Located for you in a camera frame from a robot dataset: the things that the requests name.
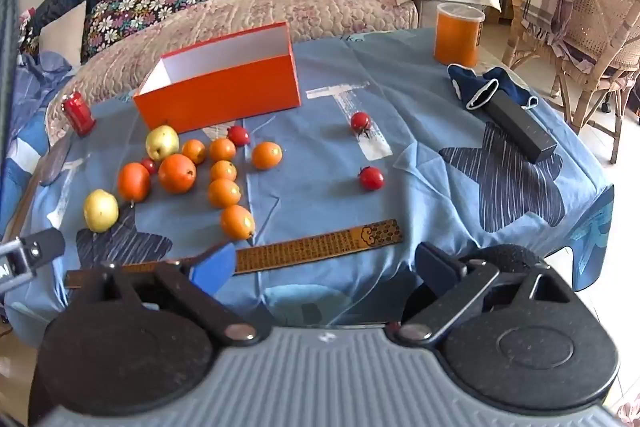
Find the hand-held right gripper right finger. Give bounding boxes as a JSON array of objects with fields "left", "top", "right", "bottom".
[{"left": 397, "top": 241, "right": 576, "bottom": 348}]

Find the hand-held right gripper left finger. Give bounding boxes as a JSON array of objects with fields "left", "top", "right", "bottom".
[{"left": 65, "top": 242, "right": 261, "bottom": 348}]

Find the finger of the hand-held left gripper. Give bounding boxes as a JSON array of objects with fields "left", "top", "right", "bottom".
[{"left": 17, "top": 229, "right": 66, "bottom": 271}]

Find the yellow apple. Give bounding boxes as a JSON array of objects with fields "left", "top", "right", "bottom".
[
  {"left": 146, "top": 125, "right": 180, "bottom": 161},
  {"left": 83, "top": 189, "right": 120, "bottom": 234}
]

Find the large orange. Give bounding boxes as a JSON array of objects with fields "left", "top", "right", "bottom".
[
  {"left": 158, "top": 154, "right": 197, "bottom": 194},
  {"left": 117, "top": 162, "right": 151, "bottom": 202}
]

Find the small orange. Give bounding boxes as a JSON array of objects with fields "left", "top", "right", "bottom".
[
  {"left": 210, "top": 160, "right": 238, "bottom": 182},
  {"left": 208, "top": 178, "right": 242, "bottom": 208},
  {"left": 209, "top": 137, "right": 237, "bottom": 162},
  {"left": 251, "top": 142, "right": 283, "bottom": 171},
  {"left": 181, "top": 139, "right": 207, "bottom": 165},
  {"left": 220, "top": 205, "right": 256, "bottom": 241}
]

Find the orange cardboard box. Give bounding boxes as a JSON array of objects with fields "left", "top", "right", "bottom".
[{"left": 132, "top": 22, "right": 302, "bottom": 134}]

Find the grey feather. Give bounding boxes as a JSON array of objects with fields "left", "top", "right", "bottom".
[{"left": 37, "top": 139, "right": 72, "bottom": 186}]

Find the carved wooden ruler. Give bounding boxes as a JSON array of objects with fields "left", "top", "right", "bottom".
[{"left": 65, "top": 219, "right": 403, "bottom": 288}]

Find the blue star tablecloth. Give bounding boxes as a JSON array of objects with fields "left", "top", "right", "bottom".
[{"left": 2, "top": 27, "right": 616, "bottom": 350}]

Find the red soda can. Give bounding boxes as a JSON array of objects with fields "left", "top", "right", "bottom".
[{"left": 62, "top": 92, "right": 97, "bottom": 138}]

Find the black rectangular box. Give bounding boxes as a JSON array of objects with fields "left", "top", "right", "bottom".
[{"left": 485, "top": 94, "right": 558, "bottom": 164}]

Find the blue checked sheet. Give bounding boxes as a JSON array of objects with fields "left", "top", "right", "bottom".
[{"left": 0, "top": 49, "right": 76, "bottom": 233}]

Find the navy cloth with white trim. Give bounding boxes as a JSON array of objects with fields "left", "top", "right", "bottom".
[{"left": 447, "top": 64, "right": 540, "bottom": 110}]

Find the plain white pillow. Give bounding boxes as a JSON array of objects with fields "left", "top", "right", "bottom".
[{"left": 37, "top": 1, "right": 88, "bottom": 68}]

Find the patterned crumpled cloth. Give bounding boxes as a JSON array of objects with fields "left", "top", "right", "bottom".
[{"left": 17, "top": 9, "right": 41, "bottom": 58}]

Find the orange cylindrical canister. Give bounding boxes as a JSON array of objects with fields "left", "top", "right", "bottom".
[{"left": 434, "top": 3, "right": 486, "bottom": 66}]

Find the floral cushion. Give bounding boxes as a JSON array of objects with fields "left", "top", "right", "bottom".
[{"left": 81, "top": 0, "right": 213, "bottom": 60}]

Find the plaid cloth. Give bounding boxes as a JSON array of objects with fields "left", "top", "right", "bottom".
[{"left": 520, "top": 0, "right": 581, "bottom": 45}]

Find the wicker chair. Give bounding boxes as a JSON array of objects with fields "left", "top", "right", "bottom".
[{"left": 502, "top": 0, "right": 640, "bottom": 165}]

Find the black braided cable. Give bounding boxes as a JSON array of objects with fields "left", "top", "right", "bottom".
[{"left": 0, "top": 0, "right": 21, "bottom": 188}]

